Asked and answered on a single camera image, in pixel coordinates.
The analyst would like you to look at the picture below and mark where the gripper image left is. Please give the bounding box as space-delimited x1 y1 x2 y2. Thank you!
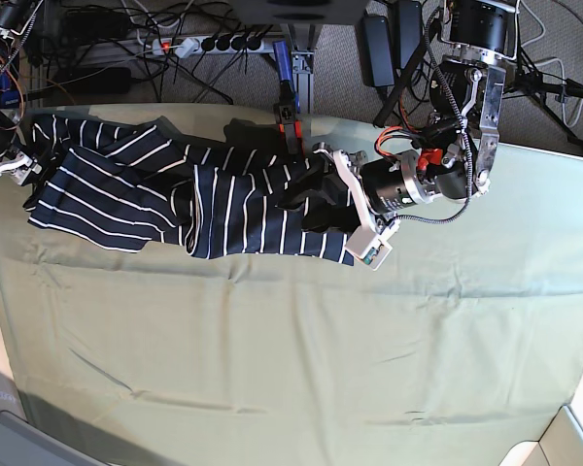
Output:
0 150 42 186

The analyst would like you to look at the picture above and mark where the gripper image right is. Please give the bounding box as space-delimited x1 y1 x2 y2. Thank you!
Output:
277 142 398 270

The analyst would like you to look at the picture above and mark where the navy white striped T-shirt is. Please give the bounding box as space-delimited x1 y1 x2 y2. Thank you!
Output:
27 114 354 265

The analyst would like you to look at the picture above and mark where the blue orange left clamp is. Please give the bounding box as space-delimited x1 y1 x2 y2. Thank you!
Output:
0 73 21 109

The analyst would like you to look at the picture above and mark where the blue orange clamp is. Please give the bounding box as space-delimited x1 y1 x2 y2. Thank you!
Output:
272 40 303 156
0 73 21 109

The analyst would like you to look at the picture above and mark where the blue orange centre clamp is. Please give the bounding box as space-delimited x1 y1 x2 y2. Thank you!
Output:
272 40 303 156

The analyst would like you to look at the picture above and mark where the black power adapter left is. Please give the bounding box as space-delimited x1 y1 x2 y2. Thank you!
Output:
360 15 394 88

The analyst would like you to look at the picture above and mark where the black power adapter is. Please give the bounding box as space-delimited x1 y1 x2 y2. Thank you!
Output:
360 15 394 88
394 0 422 70

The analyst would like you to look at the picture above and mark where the green table cloth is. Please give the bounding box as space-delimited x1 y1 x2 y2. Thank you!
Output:
0 145 583 465

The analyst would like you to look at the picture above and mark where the black power adapter right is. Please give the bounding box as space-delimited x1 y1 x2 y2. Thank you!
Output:
394 0 422 70

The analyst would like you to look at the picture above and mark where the white power strip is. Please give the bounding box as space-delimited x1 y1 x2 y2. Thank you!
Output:
146 33 273 59

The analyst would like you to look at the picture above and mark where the black box under table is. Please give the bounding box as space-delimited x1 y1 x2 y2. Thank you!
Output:
228 0 369 25

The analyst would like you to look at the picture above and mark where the black tripod stand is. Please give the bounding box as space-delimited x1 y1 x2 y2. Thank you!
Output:
500 1 583 156

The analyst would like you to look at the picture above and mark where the grey plastic bin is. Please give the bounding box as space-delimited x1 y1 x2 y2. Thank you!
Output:
0 412 103 466

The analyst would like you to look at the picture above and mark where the aluminium frame post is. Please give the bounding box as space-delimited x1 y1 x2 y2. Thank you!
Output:
281 23 322 114

